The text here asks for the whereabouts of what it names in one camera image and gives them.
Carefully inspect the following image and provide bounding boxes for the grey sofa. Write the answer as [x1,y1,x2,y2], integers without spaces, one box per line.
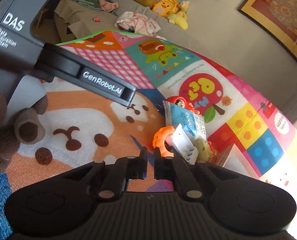
[31,0,239,63]

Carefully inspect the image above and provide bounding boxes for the pink pig plush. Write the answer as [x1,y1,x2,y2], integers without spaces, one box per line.
[99,0,119,12]

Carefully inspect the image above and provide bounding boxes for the white battery charger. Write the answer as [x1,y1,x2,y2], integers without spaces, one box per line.
[165,124,198,165]

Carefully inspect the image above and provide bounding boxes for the white pink crumpled cloth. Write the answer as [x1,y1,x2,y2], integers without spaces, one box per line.
[115,11,161,36]

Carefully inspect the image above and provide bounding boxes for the gold framed wall picture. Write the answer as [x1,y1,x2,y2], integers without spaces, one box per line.
[238,0,297,62]

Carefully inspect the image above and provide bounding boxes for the yellow duck plush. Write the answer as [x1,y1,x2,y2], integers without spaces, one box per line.
[152,0,179,18]

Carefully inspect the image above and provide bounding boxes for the hello kitty camera toy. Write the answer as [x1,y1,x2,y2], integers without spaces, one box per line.
[195,139,217,163]

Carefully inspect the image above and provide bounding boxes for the red hooded doll keychain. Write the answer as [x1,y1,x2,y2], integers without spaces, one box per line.
[163,96,199,115]

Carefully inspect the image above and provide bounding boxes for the yellow dog plush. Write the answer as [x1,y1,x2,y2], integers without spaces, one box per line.
[167,1,190,30]

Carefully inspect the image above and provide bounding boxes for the orange plastic toy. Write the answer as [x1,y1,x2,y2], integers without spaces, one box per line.
[152,126,175,158]

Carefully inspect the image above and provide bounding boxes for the blue wet wipes packet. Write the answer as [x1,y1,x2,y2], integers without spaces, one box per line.
[163,104,208,142]

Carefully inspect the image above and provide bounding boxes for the colourful cartoon play mat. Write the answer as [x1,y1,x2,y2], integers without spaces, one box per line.
[0,31,297,239]

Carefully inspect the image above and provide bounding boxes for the pink cardboard box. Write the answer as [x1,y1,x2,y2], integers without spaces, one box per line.
[215,144,260,180]

